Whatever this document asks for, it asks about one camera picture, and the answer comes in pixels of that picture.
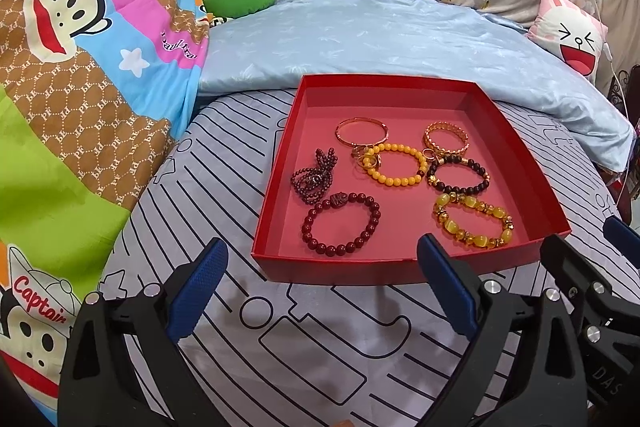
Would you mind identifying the yellow stone gold bracelet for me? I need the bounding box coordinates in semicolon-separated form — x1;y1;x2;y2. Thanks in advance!
432;192;516;251

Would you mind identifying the dark red bead bracelet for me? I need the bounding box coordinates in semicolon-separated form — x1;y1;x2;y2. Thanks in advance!
300;189;382;258

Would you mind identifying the orange yellow bead bracelet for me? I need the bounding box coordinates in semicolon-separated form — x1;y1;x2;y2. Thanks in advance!
361;142;431;188

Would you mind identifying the dark garnet bead strand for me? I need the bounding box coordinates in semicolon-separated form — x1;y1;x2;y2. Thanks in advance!
291;147;337;206

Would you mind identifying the gold ring small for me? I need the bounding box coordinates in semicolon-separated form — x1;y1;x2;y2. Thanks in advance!
422;148;439;162

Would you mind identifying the grey striped bedsheet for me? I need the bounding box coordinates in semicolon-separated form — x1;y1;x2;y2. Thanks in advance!
102;89;639;426

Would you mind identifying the red shallow cardboard tray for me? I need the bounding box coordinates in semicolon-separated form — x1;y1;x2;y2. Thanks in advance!
252;74;570;285

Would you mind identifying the thin gold bangle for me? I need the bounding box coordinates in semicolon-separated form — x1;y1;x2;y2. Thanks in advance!
334;116;390;147

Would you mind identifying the pink cartoon face cushion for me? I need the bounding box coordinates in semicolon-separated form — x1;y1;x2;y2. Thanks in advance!
526;0;608;82

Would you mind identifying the cartoon monkey quilt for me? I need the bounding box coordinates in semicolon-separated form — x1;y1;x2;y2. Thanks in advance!
1;0;210;426

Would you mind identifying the light blue blanket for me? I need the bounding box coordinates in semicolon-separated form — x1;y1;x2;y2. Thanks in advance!
198;0;636;172

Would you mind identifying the wide gold chain bangle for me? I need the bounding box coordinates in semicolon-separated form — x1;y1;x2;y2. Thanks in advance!
423;121;470;156

